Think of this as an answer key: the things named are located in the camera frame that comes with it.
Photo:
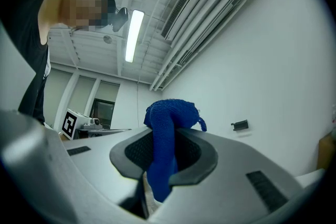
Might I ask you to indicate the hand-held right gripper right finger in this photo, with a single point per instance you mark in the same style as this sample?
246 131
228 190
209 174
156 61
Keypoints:
231 186

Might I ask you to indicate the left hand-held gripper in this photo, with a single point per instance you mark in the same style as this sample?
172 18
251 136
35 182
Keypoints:
69 123

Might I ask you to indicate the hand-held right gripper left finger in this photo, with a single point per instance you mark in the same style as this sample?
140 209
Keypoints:
99 165

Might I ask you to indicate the blue cleaning cloth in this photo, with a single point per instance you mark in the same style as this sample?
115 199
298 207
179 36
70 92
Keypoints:
165 123

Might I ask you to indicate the round ceiling smoke detector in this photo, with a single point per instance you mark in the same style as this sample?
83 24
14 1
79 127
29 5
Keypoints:
107 39

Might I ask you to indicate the ceiling tube light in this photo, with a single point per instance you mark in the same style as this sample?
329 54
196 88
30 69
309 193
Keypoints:
134 34

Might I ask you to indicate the intact cardboard box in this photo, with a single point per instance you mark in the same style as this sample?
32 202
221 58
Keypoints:
325 150

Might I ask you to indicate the person's head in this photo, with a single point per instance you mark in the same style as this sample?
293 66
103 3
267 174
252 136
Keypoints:
81 5

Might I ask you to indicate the person's black shirt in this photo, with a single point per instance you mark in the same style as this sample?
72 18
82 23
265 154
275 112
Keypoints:
23 34

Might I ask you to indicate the white ceiling air conditioner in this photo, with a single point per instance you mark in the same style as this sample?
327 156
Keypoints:
189 8

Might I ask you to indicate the white ceiling pipe run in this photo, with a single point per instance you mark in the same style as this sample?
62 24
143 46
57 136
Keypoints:
210 23

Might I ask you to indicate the black wall shelf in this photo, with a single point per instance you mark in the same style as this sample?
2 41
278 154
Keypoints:
240 125

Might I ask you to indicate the black head camera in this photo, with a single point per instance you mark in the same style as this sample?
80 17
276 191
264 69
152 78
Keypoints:
120 19

